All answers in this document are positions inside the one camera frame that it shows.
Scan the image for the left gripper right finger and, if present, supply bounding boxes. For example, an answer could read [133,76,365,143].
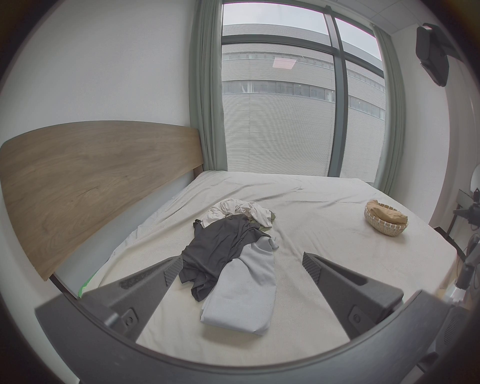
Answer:
[302,252,405,342]

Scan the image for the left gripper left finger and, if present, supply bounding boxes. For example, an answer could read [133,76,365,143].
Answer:
[80,255,184,343]

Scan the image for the tan drawstring shorts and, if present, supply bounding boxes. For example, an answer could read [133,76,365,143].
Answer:
[366,200,409,226]

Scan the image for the bed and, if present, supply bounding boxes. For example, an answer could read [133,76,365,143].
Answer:
[0,121,459,366]

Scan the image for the round woven basket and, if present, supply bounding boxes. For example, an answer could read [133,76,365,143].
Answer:
[364,200,409,237]

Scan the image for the black garment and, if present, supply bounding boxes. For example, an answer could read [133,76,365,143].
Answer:
[178,214,272,302]

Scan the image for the pale blue garment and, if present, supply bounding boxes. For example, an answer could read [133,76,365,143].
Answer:
[200,236,280,336]

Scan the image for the green garment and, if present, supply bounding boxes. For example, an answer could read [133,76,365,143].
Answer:
[249,212,277,230]

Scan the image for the white garment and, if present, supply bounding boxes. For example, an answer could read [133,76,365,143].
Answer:
[202,198,272,229]

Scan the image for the dark grey small table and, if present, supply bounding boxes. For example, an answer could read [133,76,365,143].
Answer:
[448,187,480,233]

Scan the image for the grey-green curtain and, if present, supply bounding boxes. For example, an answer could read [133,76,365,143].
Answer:
[371,22,407,196]
[188,0,227,171]

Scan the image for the window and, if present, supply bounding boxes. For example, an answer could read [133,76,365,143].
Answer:
[221,0,387,184]

